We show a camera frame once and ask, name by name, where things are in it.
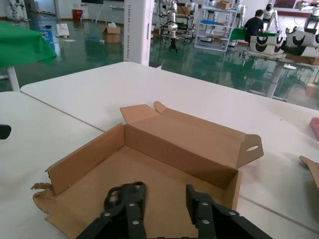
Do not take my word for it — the seated person in black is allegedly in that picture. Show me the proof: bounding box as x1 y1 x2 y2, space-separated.
243 9 265 44

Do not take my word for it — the pink wavy foam pad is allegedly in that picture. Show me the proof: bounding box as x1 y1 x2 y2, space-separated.
309 117 319 139

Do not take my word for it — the cardboard box holding cables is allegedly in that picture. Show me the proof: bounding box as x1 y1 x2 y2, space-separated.
299 155 319 189

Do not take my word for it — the white wheeled robot column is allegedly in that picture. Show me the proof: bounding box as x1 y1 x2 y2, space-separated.
123 0 156 67

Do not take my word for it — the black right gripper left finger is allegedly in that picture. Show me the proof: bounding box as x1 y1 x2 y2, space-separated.
82 183 148 239

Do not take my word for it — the empty brown cardboard box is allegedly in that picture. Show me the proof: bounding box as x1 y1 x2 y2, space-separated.
31 101 265 239

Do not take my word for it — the open cardboard floor box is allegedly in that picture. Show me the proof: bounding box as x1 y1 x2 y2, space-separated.
100 24 123 44

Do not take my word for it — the white metal shelf rack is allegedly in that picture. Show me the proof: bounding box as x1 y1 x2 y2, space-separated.
193 0 240 52

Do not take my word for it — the white robot shell part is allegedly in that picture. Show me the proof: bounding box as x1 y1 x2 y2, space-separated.
249 34 285 54
284 24 319 58

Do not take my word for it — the monitor on white stand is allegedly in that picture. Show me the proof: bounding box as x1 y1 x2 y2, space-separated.
81 0 104 23

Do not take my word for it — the red bin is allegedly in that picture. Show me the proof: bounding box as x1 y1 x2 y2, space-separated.
72 8 84 21

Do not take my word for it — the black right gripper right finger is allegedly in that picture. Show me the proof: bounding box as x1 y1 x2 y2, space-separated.
185 184 272 239

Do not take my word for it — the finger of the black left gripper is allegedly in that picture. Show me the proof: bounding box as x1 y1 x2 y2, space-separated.
0 124 12 140

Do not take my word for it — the white bag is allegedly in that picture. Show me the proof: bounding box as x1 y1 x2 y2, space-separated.
56 23 70 38

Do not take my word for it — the white humanoid robot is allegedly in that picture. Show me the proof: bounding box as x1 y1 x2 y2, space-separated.
261 3 283 33

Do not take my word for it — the green table cloth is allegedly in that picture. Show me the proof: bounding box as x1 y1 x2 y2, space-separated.
0 21 58 67
230 27 285 48

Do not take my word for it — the black power cable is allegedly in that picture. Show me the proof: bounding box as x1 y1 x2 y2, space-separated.
104 181 147 212

